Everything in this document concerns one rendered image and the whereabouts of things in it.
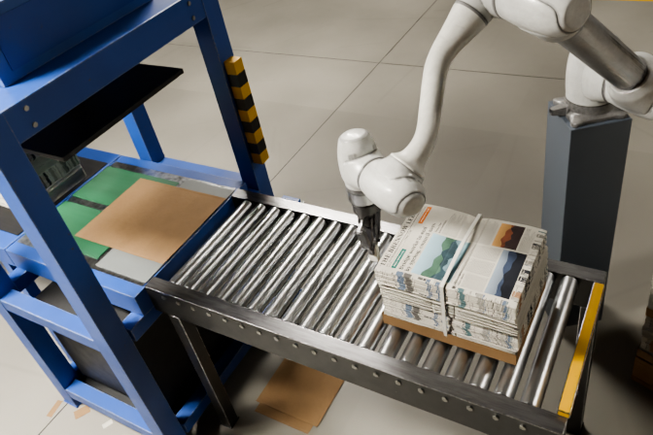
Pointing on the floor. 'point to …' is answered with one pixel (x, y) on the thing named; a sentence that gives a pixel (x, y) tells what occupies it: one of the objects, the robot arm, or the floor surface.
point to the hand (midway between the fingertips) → (373, 251)
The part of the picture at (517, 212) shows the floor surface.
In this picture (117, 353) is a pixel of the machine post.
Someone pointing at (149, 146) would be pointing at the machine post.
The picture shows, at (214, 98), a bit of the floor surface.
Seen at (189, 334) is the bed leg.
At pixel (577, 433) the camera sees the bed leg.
